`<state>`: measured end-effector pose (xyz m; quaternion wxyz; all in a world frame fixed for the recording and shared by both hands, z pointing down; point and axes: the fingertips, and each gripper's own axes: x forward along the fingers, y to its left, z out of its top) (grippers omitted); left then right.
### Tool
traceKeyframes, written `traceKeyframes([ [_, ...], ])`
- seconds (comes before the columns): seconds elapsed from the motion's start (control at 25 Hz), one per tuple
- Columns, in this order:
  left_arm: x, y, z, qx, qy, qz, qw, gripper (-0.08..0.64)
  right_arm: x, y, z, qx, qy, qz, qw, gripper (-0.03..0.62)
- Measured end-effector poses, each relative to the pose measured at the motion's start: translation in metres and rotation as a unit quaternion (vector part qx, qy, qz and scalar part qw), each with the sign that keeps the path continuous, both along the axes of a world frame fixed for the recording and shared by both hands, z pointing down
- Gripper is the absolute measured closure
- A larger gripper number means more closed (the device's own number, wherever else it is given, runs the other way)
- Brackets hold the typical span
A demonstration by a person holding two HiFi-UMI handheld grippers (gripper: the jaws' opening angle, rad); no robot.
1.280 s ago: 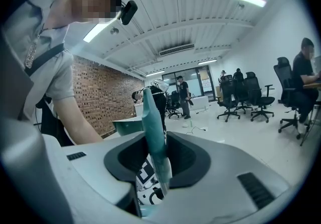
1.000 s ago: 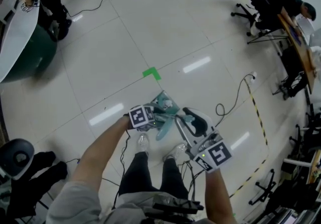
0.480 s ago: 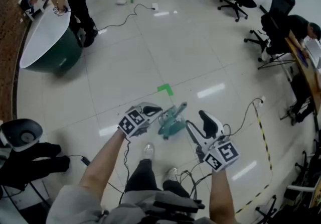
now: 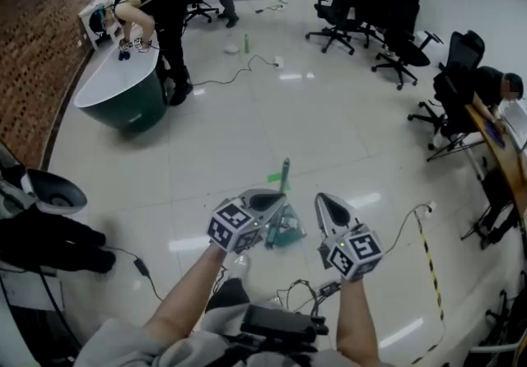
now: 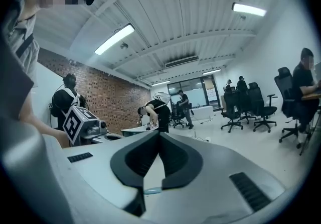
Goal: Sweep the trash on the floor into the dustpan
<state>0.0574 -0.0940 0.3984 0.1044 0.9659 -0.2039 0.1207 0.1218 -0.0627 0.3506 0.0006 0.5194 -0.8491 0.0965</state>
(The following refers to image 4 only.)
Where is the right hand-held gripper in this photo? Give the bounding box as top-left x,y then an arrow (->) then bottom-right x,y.
314,191 -> 385,282

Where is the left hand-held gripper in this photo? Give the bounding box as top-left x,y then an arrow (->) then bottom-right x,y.
207,188 -> 287,255

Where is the teal dustpan with long handle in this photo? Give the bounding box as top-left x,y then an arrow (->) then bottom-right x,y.
265,157 -> 291,249

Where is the person's left forearm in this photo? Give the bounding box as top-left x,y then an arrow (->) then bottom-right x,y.
143,244 -> 227,341

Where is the person's right forearm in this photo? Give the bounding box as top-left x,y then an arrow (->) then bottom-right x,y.
335,274 -> 382,365

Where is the person's left white shoe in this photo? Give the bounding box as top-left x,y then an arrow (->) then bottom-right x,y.
229,253 -> 251,283

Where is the person's left black trouser leg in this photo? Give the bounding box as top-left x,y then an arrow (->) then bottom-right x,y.
204,277 -> 251,314

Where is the yellow black hazard tape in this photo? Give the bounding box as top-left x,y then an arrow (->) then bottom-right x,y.
410,211 -> 446,365

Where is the black chest-mounted device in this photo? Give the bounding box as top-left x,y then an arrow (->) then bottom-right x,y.
239,303 -> 330,344

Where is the green and white bathtub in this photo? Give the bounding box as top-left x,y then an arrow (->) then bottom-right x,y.
72,44 -> 170,135

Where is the blue notebook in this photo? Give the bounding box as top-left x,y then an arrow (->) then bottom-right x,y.
484,120 -> 506,149

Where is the wooden desk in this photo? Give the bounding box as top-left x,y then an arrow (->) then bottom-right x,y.
464,97 -> 527,230

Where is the person's grey shirt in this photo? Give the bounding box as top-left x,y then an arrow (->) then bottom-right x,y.
73,303 -> 396,367

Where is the white shell backpack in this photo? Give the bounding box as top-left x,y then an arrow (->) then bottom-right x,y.
0,163 -> 89,217

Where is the small white cabinet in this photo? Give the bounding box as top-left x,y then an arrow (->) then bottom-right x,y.
0,268 -> 66,312

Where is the white side table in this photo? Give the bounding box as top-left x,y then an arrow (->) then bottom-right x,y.
77,0 -> 127,52

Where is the tangle of black cables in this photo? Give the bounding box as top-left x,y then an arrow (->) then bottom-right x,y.
274,277 -> 343,317

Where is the white socket block with cable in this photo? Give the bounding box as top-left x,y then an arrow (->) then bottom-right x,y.
381,200 -> 438,256

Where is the thin black cable with adapter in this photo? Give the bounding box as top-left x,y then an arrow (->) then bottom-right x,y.
191,53 -> 277,87

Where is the black power adapter with cable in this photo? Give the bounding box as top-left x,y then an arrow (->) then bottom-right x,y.
105,245 -> 166,303

